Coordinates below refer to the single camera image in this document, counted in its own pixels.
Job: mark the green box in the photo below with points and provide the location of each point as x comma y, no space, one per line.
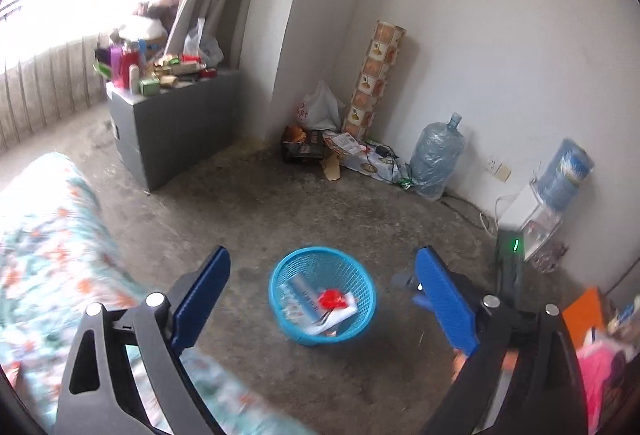
149,87

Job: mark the pile of small boxes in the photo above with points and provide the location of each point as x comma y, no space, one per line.
182,67

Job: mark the small white bottle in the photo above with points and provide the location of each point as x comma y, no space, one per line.
134,79

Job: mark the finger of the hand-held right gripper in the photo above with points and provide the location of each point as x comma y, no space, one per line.
419,301
404,279

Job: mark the dark cardboard box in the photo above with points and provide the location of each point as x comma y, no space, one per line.
302,145

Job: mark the floral blanket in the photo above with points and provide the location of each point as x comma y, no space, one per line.
45,235

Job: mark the blue packet with barcode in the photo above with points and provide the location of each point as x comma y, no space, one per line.
302,295

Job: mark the blue plastic mesh basket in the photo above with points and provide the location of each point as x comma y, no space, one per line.
290,315

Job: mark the clear plastic bag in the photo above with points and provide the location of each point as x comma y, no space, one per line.
200,45

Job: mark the white plastic bag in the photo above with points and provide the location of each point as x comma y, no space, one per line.
320,110

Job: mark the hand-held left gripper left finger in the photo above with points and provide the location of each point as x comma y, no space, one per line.
200,300

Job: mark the white water dispenser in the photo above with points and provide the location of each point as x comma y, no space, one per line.
525,215

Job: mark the patterned paper roll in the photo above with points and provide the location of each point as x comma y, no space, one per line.
375,80

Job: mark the red bottle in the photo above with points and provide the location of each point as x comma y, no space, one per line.
131,62

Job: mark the orange board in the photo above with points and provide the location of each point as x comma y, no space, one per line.
585,315

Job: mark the empty clear water jug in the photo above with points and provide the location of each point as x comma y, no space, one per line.
435,160

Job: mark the red and white snack packet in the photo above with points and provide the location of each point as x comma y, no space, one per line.
332,302

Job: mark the pink cloth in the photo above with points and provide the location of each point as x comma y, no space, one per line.
600,375

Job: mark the grey cabinet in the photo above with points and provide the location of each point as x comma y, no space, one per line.
170,130

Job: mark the wall socket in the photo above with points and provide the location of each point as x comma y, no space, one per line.
499,169

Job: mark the magenta bottle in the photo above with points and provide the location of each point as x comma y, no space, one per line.
117,65

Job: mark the flat floral package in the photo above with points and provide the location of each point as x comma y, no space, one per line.
365,160

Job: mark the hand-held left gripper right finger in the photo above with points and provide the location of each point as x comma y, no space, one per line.
445,305

